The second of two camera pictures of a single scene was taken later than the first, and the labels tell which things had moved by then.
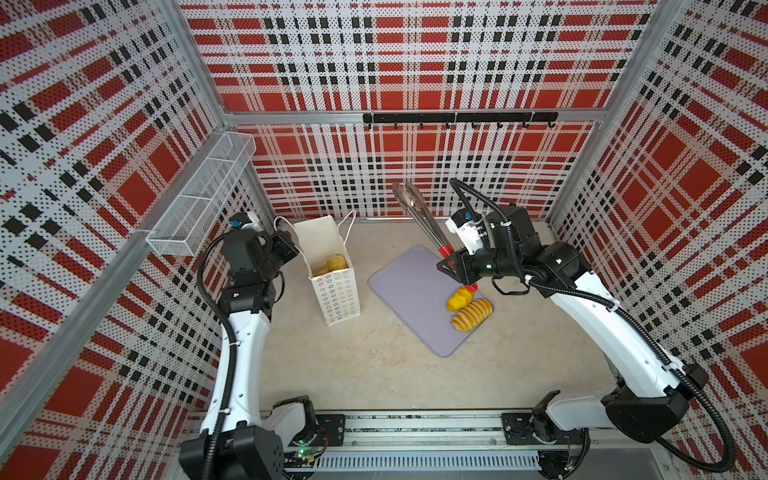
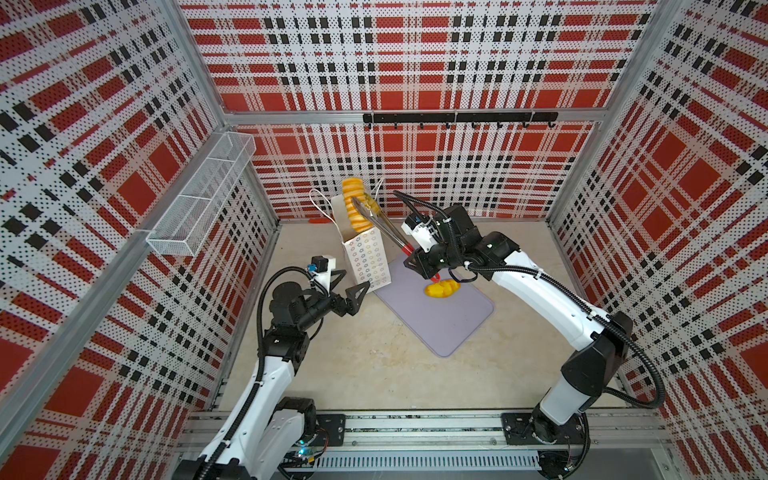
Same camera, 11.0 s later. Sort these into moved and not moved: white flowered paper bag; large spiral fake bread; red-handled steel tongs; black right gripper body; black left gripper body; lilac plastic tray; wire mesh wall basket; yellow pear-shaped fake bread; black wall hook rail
Moved: white flowered paper bag; black right gripper body; yellow pear-shaped fake bread; black left gripper body; large spiral fake bread; red-handled steel tongs
Not moved: black wall hook rail; lilac plastic tray; wire mesh wall basket
